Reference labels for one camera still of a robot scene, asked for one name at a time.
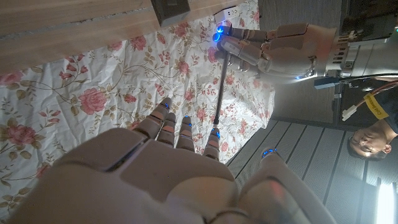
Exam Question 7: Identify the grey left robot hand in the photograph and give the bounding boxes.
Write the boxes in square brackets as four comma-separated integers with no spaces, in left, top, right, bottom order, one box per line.
[212,23,338,81]

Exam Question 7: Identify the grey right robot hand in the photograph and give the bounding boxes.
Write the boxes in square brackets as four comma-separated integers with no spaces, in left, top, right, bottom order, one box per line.
[6,97,337,224]

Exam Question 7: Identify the black mechanical pencil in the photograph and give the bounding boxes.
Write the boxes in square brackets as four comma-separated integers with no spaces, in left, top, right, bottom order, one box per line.
[213,51,231,126]

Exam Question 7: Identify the grey block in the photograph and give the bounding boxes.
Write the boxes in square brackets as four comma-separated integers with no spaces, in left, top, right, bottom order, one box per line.
[150,0,191,28]

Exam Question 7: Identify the white power strip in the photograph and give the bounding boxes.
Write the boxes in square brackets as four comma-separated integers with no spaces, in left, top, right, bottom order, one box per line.
[213,6,240,24]

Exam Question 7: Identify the person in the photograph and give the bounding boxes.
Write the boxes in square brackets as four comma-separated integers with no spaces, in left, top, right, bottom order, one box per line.
[346,90,398,162]

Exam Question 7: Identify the floral backdrop cloth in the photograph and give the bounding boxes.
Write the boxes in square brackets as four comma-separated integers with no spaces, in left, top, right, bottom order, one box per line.
[0,0,276,218]

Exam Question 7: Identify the wire with yellow label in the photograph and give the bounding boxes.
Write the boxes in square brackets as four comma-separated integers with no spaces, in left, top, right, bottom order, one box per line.
[341,80,398,122]

